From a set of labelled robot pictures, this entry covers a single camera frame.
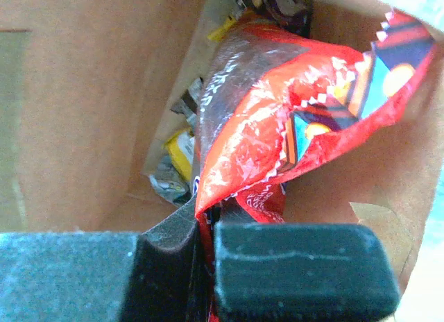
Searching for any silver green snack wrapper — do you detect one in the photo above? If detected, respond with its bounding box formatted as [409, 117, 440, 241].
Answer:
[148, 155, 191, 207]

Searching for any red paper bag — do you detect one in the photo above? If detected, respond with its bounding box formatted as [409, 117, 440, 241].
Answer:
[1, 0, 443, 291]

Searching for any red candy bag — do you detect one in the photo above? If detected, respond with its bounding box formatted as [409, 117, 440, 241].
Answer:
[192, 8, 438, 322]

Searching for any yellow snack pack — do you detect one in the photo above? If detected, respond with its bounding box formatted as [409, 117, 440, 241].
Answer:
[164, 128, 195, 181]

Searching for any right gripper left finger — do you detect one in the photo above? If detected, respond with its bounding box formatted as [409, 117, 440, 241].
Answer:
[1, 201, 198, 321]

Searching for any brown chocolate snack pack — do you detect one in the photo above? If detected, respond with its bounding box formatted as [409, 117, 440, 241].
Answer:
[233, 0, 314, 38]

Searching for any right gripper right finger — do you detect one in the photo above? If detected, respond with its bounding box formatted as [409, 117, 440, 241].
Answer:
[214, 205, 400, 321]

